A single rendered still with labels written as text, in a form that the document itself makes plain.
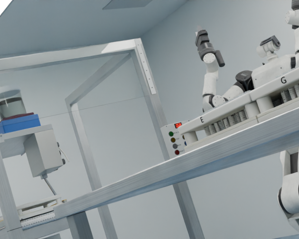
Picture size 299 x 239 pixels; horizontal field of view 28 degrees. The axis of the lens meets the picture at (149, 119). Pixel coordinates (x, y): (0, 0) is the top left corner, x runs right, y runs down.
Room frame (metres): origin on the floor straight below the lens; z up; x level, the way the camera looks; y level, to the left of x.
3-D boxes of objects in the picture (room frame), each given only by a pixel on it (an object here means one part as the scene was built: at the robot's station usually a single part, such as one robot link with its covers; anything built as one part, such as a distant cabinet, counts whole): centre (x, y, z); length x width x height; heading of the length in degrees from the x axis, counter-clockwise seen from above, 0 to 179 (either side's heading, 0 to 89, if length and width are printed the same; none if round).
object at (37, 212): (3.11, 0.72, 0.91); 0.24 x 0.24 x 0.02; 31
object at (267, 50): (3.11, -0.71, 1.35); 0.10 x 0.07 x 0.09; 46
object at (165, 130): (3.35, -0.13, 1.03); 0.17 x 0.06 x 0.26; 121
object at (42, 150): (3.15, 0.60, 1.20); 0.22 x 0.11 x 0.20; 31
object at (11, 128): (3.12, 0.68, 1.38); 0.21 x 0.20 x 0.09; 121
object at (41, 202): (3.11, 0.72, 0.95); 0.25 x 0.24 x 0.02; 121
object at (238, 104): (1.27, -0.22, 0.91); 0.25 x 0.24 x 0.02; 124
